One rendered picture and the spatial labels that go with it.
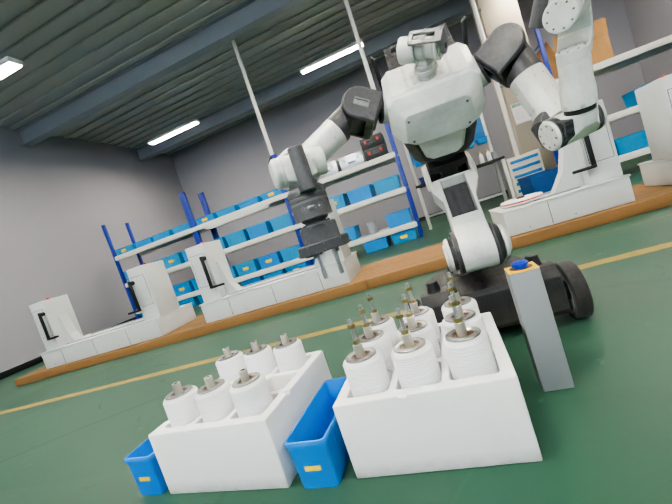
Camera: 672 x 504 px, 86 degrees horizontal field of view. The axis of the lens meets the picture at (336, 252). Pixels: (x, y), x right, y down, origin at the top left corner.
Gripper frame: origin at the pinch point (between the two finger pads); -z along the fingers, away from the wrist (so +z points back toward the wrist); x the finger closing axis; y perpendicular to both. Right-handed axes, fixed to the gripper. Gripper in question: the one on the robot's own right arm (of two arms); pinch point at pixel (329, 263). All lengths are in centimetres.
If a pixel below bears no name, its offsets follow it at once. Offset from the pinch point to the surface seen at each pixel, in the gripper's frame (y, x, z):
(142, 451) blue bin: 29, -70, -38
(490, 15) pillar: 505, 414, 256
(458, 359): -12.3, 18.1, -26.4
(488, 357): -13.2, 24.0, -27.8
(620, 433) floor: -20, 42, -48
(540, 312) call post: -2, 44, -28
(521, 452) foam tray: -18, 23, -46
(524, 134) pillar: 505, 413, 52
